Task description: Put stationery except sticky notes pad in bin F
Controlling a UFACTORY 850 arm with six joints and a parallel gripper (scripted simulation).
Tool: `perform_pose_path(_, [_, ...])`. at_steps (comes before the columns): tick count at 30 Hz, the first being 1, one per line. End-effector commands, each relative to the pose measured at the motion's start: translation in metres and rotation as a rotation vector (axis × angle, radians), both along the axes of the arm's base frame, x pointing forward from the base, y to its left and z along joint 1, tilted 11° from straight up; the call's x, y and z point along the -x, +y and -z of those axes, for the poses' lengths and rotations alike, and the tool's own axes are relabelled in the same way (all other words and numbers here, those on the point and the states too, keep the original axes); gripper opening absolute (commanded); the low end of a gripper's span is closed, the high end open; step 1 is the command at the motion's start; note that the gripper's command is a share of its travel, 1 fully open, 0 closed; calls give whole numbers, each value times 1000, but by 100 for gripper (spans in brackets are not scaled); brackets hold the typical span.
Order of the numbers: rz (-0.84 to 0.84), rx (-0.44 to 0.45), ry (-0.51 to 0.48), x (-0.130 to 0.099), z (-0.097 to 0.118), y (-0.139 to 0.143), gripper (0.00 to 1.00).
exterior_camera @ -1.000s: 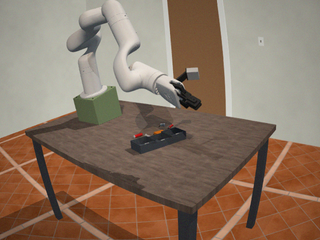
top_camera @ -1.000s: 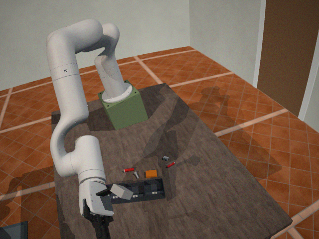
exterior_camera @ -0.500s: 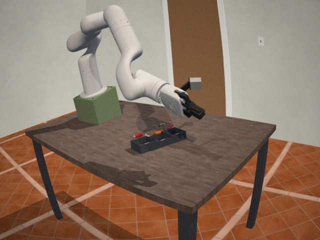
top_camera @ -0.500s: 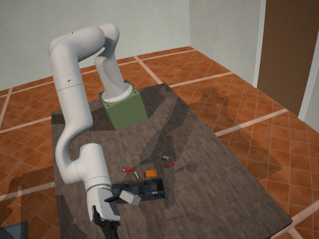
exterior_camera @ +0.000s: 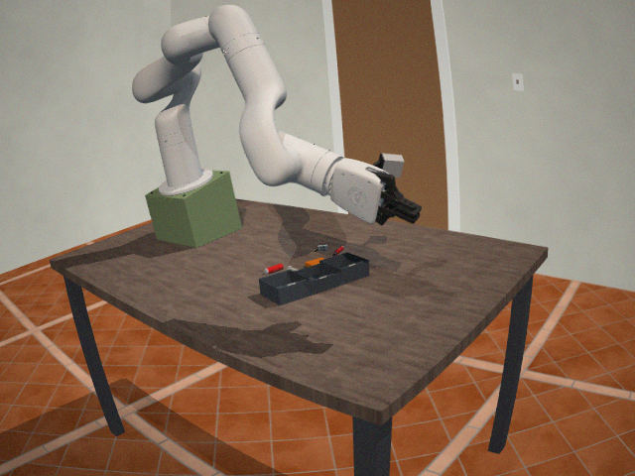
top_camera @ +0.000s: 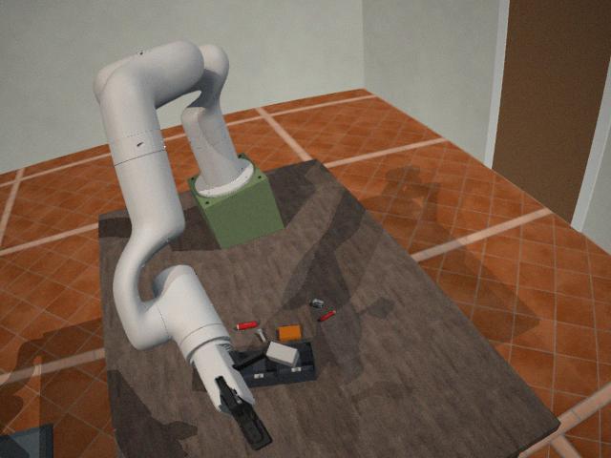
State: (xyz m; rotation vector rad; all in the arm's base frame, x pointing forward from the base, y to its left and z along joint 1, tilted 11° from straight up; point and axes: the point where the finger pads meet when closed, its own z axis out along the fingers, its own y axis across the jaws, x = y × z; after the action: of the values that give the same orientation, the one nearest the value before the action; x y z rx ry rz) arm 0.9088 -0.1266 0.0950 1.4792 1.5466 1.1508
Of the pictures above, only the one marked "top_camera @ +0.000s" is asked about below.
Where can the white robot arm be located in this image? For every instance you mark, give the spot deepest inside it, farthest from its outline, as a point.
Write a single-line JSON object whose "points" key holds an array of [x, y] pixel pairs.
{"points": [[129, 95]]}

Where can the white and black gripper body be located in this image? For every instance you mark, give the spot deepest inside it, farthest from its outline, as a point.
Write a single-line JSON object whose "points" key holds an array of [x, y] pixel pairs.
{"points": [[214, 361]]}

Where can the orange flat block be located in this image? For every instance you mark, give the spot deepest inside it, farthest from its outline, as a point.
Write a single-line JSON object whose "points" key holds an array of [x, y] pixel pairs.
{"points": [[288, 333]]}

